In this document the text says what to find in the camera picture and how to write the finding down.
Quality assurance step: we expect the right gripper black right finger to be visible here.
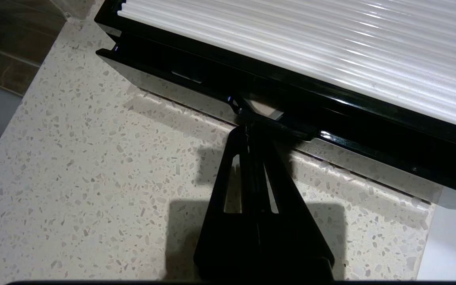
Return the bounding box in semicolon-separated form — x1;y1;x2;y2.
251;126;334;280

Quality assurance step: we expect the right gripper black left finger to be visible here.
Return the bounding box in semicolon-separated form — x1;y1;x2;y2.
194;126;260;280

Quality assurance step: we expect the black amenity box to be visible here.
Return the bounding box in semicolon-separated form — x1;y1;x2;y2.
93;0;456;200

